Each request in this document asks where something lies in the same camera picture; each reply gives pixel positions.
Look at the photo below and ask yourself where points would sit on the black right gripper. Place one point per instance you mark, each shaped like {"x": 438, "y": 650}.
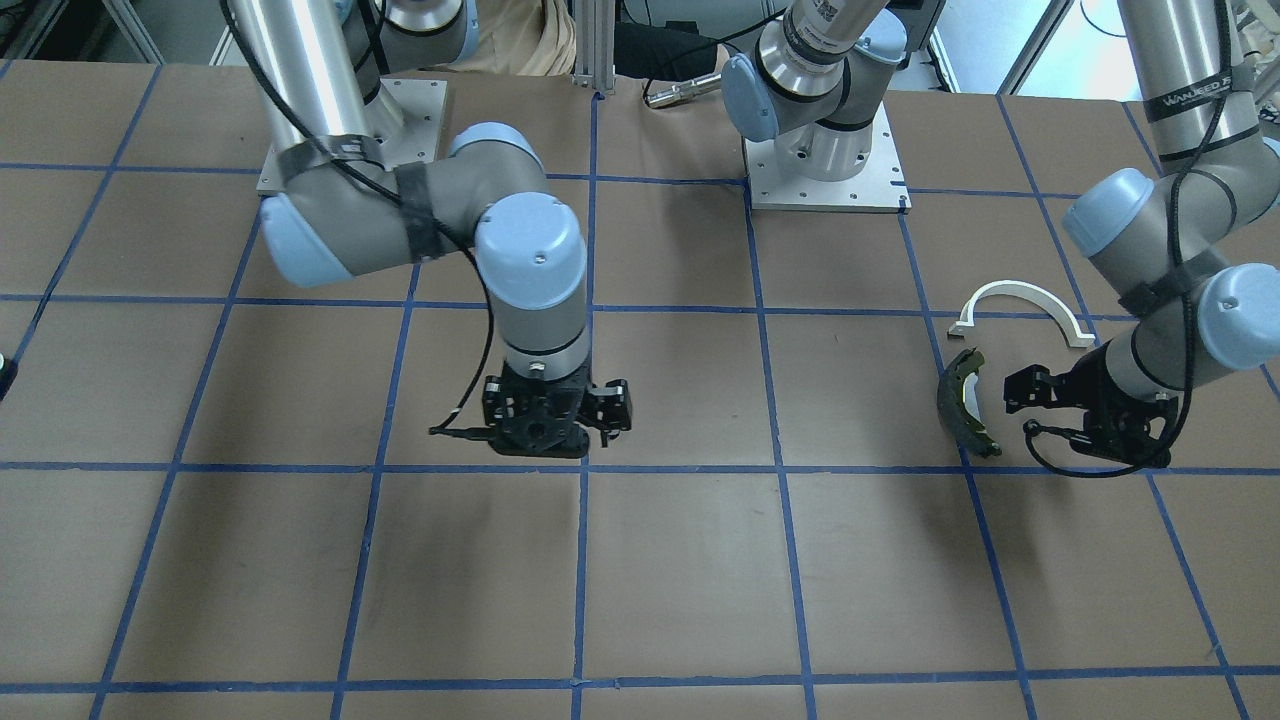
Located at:
{"x": 611, "y": 403}

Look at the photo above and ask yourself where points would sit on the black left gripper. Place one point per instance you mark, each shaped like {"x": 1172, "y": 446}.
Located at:
{"x": 1098, "y": 382}

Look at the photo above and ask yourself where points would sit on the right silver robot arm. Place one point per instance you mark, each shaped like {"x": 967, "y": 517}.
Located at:
{"x": 350, "y": 195}

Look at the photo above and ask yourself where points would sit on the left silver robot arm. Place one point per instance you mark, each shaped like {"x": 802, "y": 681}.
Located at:
{"x": 1197, "y": 317}

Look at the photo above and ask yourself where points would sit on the green curved brake shoe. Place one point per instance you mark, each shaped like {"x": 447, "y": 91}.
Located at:
{"x": 958, "y": 405}

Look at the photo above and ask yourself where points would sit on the person in beige shirt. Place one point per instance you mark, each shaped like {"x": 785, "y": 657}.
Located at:
{"x": 522, "y": 38}

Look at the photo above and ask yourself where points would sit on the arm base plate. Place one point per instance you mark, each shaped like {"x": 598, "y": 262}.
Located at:
{"x": 816, "y": 168}

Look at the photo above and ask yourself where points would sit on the aluminium frame post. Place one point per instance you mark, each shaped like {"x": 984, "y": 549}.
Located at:
{"x": 595, "y": 21}

